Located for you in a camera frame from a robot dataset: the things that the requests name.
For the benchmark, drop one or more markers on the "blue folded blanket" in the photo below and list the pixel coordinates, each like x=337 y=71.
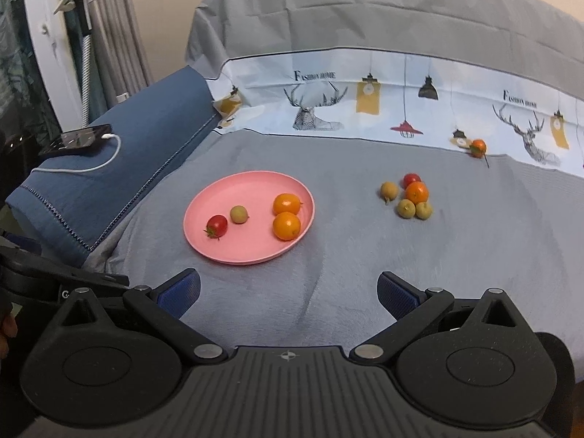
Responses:
x=146 y=118

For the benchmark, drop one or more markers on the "white door frame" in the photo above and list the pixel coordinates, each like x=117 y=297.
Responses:
x=45 y=45

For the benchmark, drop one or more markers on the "white wall plug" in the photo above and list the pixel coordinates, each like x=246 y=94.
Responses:
x=122 y=96

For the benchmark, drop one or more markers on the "yellowish longan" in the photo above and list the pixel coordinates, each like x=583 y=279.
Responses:
x=239 y=214
x=389 y=190
x=405 y=209
x=424 y=210

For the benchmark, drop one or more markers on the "phone stand pole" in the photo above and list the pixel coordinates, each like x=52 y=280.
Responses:
x=86 y=77

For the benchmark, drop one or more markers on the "grey quilt with printed band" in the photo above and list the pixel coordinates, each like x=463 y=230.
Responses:
x=388 y=13

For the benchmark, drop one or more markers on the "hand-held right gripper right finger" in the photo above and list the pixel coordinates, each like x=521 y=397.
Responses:
x=398 y=296

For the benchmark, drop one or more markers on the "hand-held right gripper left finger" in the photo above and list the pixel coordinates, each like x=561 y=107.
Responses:
x=180 y=293

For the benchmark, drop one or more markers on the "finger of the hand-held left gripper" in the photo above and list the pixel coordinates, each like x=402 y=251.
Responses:
x=96 y=278

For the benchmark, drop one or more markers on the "red cherry tomato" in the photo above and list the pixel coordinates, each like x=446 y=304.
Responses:
x=217 y=226
x=412 y=179

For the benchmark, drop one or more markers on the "small orange with green patch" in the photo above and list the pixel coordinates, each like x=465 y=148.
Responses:
x=478 y=148

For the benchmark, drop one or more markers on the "black smartphone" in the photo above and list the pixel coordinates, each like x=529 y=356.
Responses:
x=75 y=139

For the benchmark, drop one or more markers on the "pink plate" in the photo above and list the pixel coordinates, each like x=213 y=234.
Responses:
x=255 y=242

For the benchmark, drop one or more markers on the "grey curtain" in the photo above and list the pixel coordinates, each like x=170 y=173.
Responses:
x=118 y=41

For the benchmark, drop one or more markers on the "grey fleece blanket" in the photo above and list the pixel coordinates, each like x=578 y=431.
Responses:
x=346 y=255

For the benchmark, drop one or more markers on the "dark teal curtain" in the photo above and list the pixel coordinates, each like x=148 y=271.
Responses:
x=18 y=77

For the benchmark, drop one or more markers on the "person's left hand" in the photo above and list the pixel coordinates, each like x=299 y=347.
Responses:
x=7 y=335

